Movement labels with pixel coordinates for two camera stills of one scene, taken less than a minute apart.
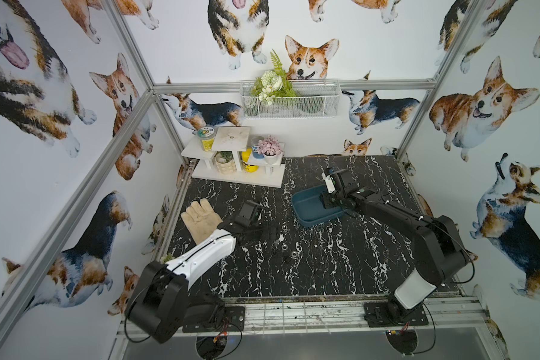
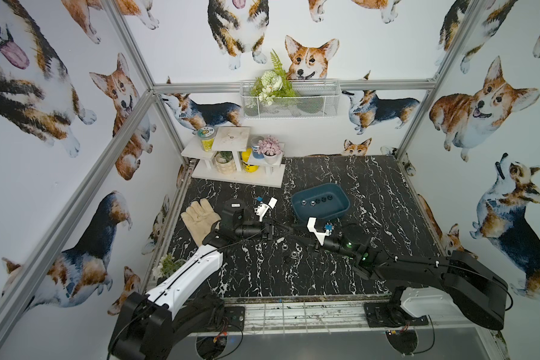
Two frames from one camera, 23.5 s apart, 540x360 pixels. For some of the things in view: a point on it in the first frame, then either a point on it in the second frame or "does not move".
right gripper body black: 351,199 → 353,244
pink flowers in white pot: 271,148 does not move
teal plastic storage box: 309,208 does not move
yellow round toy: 245,157 does not move
